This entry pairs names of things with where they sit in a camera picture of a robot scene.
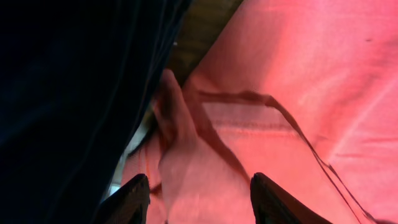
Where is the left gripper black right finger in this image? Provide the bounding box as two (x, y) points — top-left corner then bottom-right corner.
(250, 172), (330, 224)

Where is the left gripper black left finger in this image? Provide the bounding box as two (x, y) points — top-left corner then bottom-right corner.
(93, 174), (150, 224)

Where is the orange red t-shirt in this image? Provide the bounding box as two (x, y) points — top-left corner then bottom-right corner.
(121, 0), (397, 223)

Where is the folded navy blue shirt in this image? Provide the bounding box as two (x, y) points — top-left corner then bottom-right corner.
(1, 0), (190, 223)

